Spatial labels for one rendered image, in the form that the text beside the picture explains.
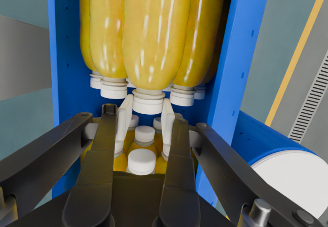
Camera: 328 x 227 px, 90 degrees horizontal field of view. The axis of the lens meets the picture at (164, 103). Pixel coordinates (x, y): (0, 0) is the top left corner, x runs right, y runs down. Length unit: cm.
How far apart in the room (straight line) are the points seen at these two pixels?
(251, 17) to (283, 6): 156
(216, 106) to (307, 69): 176
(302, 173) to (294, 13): 142
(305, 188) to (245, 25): 50
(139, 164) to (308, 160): 44
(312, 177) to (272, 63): 123
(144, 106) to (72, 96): 17
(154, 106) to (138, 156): 8
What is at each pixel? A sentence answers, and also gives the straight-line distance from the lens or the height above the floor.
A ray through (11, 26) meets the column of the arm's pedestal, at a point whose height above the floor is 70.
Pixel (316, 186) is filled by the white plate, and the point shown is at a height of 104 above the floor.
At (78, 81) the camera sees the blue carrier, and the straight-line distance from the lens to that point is 34.
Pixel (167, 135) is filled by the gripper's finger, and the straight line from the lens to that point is 16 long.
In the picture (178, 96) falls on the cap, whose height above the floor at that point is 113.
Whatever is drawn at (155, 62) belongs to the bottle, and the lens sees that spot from 17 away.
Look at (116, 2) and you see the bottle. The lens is 23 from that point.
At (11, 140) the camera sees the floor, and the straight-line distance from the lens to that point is 196.
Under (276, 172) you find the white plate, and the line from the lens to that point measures 52.
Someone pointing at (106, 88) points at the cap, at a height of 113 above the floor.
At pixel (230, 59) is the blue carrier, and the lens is 17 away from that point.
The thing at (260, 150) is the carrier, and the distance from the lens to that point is 50.
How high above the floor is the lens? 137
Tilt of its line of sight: 75 degrees down
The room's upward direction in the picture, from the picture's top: 166 degrees clockwise
